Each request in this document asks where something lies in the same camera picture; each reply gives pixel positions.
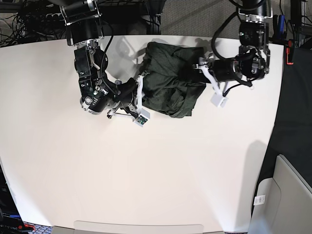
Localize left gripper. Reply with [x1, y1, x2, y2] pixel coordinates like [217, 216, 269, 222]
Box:
[180, 57, 242, 83]

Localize black aluminium frame rail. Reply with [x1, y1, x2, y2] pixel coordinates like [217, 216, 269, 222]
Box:
[145, 0, 161, 35]

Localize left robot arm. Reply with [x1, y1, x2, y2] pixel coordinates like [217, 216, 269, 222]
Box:
[202, 0, 272, 87]

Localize green long-sleeve shirt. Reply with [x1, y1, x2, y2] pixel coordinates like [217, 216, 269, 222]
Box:
[140, 41, 207, 118]

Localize blue handled clamp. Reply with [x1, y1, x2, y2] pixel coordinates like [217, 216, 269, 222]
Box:
[278, 15, 285, 39]

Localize black box with orange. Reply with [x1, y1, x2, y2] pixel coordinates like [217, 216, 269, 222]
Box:
[0, 170, 36, 234]

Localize grey plastic bin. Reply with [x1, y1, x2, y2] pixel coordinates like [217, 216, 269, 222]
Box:
[248, 155, 312, 234]

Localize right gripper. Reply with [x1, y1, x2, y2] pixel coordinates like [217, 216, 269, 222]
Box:
[107, 78, 143, 115]

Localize red clamp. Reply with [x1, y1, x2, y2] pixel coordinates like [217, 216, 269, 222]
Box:
[286, 39, 295, 65]

